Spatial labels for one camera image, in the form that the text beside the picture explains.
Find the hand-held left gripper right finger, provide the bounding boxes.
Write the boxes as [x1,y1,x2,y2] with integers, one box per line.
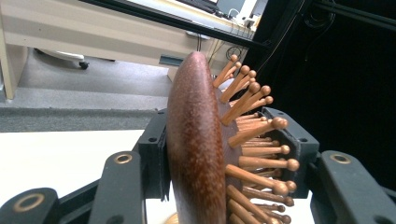
[261,106,321,200]

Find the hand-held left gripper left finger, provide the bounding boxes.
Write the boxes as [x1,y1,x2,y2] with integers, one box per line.
[136,108,172,201]

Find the brown wooden hairbrush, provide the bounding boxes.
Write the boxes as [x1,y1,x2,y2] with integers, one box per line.
[166,50,301,224]

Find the black curtain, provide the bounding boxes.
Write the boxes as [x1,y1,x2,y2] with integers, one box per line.
[242,0,396,195]

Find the grey rectangular desk fitting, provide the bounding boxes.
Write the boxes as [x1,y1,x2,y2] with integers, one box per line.
[159,54,185,67]

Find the office chair base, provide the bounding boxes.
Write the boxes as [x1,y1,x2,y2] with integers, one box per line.
[34,48,92,71]

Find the light wooden desk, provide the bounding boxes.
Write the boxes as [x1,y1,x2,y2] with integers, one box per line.
[0,0,260,101]

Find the cable bundle behind desk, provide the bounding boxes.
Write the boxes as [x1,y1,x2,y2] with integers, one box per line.
[196,29,250,64]

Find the black frame bar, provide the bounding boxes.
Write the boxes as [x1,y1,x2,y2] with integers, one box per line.
[78,0,269,50]

